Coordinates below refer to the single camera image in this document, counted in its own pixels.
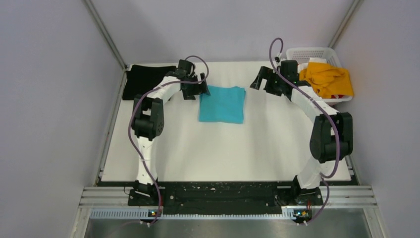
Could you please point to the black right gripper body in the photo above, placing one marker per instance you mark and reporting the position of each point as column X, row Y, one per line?
column 274, row 83

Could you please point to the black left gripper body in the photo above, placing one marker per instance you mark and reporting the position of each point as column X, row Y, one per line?
column 194, row 89

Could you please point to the cyan t shirt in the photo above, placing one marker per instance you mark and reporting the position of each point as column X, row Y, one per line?
column 224, row 105

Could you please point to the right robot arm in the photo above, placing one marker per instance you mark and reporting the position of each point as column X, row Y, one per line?
column 331, row 138

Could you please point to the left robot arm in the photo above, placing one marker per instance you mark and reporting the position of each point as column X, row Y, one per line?
column 145, row 125

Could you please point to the white plastic basket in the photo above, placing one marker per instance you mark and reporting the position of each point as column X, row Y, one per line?
column 302, row 55

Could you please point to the yellow t shirt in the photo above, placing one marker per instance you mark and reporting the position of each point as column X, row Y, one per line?
column 326, row 80

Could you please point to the folded black t shirt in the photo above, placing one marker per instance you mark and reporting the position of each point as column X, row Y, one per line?
column 141, row 79

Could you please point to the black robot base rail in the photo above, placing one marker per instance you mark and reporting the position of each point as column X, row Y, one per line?
column 224, row 198

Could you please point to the white slotted cable duct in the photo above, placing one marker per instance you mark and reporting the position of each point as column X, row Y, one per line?
column 147, row 214

